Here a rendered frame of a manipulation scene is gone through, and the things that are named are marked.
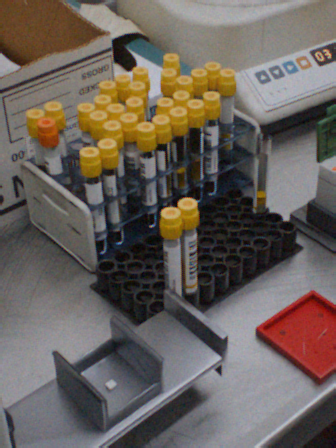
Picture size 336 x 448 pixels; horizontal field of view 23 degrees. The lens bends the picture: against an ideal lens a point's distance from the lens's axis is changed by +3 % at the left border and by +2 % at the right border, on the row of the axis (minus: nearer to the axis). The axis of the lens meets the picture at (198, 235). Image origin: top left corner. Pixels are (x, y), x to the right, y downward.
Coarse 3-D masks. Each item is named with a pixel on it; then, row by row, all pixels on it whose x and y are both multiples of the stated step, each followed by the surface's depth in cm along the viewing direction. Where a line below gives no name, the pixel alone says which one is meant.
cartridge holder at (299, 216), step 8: (312, 200) 74; (304, 208) 76; (312, 208) 73; (320, 208) 73; (296, 216) 75; (304, 216) 75; (312, 216) 74; (320, 216) 73; (328, 216) 72; (296, 224) 76; (304, 224) 75; (312, 224) 74; (320, 224) 73; (328, 224) 73; (312, 232) 74; (320, 232) 74; (328, 232) 73; (320, 240) 74; (328, 240) 73
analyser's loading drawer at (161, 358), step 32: (160, 320) 61; (192, 320) 59; (96, 352) 58; (128, 352) 57; (160, 352) 59; (192, 352) 59; (224, 352) 58; (64, 384) 56; (96, 384) 57; (128, 384) 57; (160, 384) 55; (192, 384) 57; (32, 416) 55; (64, 416) 55; (96, 416) 54; (128, 416) 55
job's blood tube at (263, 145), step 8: (256, 136) 69; (264, 136) 70; (256, 144) 70; (264, 144) 69; (256, 152) 70; (264, 152) 70; (256, 160) 71; (264, 160) 70; (256, 168) 71; (264, 168) 71; (256, 176) 71; (264, 176) 71; (256, 184) 72; (264, 184) 72; (256, 192) 73; (264, 192) 72; (256, 200) 73; (264, 200) 73; (256, 208) 74; (264, 208) 74
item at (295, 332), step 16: (304, 304) 68; (320, 304) 68; (272, 320) 66; (288, 320) 67; (304, 320) 67; (320, 320) 67; (272, 336) 64; (288, 336) 65; (304, 336) 65; (320, 336) 65; (288, 352) 63; (304, 352) 64; (320, 352) 64; (304, 368) 62; (320, 368) 63
